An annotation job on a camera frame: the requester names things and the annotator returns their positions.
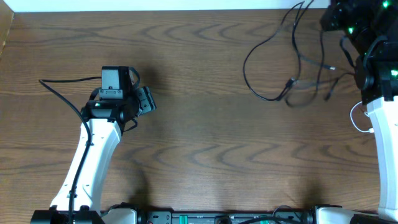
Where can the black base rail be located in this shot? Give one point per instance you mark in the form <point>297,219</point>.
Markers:
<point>236,217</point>

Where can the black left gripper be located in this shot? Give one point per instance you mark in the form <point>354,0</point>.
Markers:
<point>147,100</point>

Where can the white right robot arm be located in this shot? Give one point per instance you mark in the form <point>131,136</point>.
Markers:
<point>375,74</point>

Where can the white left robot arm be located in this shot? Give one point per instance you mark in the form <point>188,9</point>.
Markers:
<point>79,198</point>

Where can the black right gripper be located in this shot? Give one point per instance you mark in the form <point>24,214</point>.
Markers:
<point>336,9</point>

